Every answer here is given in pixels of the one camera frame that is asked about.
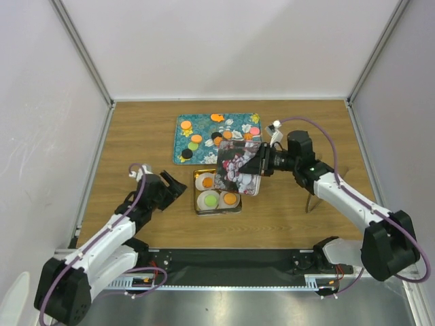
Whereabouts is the pink round cookie right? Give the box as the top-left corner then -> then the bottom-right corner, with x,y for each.
249,126 -> 260,136

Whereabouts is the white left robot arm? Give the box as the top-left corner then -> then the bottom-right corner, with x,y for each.
34,164 -> 187,325

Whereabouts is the teal floral serving tray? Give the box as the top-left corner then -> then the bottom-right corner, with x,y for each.
173,113 -> 262,165

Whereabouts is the aluminium frame post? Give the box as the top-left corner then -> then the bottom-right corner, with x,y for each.
49,0 -> 114,109
346,0 -> 411,106

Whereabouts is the orange round cookie bottom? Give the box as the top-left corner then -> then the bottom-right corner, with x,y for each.
202,177 -> 213,189

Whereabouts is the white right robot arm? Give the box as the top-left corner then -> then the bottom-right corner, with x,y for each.
241,130 -> 421,281

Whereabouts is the aluminium frame post left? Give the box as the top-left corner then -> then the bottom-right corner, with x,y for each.
49,0 -> 114,109

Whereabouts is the white paper cup bottom-left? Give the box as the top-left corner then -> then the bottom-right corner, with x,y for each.
197,190 -> 220,211

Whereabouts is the orange round cookie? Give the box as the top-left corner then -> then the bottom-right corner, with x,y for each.
180,120 -> 192,130
202,177 -> 213,189
222,130 -> 232,140
191,134 -> 203,143

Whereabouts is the orange fish cookie top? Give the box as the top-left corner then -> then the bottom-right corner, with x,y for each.
210,113 -> 225,123

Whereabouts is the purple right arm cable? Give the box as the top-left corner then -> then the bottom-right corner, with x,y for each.
277,115 -> 430,300

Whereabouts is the gold tin lid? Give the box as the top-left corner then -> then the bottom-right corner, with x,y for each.
214,140 -> 261,196

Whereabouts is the white cable duct right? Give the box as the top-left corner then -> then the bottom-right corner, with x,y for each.
304,274 -> 341,290

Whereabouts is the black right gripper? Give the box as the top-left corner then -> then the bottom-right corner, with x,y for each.
238,142 -> 298,177

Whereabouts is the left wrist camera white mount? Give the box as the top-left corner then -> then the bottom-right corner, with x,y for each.
128,163 -> 152,182

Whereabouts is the white cable duct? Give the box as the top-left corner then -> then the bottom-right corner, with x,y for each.
106,274 -> 156,291
304,274 -> 341,290

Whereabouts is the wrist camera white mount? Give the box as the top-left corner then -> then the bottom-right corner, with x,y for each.
265,120 -> 283,147
128,163 -> 152,182

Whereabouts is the black round cookie left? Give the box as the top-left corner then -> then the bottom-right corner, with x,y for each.
181,149 -> 193,160

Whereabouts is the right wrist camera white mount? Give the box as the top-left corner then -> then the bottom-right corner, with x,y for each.
265,120 -> 283,147

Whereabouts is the black round cookie centre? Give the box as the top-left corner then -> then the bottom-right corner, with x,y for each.
211,132 -> 222,140

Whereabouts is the green round cookie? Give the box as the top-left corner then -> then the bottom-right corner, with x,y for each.
204,195 -> 218,207
188,142 -> 199,151

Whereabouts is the white paper cup top-left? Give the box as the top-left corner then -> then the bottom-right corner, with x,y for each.
195,173 -> 214,191

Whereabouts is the gold cookie tin box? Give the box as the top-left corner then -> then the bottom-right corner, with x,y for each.
193,169 -> 242,216

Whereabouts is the orange round cookie top-left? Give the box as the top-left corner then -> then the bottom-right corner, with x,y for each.
180,120 -> 192,130

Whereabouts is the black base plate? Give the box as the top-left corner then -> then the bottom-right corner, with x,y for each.
135,248 -> 327,287

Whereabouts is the white cable duct left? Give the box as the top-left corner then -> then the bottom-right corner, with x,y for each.
106,274 -> 156,291

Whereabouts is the white paper cup bottom-right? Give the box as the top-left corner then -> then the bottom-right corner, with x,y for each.
218,192 -> 240,209

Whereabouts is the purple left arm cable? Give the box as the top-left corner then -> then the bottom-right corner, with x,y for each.
39,162 -> 168,326

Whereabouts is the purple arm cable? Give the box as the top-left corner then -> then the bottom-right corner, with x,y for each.
277,115 -> 430,300
39,162 -> 168,326

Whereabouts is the orange round cookie left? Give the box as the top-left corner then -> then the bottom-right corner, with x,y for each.
191,134 -> 203,143

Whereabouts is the orange round cookie centre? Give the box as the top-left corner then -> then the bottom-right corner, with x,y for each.
222,130 -> 232,140

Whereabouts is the black round cookie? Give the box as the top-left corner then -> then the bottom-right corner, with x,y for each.
181,149 -> 193,160
211,132 -> 222,140

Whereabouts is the aluminium frame post right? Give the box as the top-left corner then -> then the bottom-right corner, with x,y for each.
346,0 -> 411,106

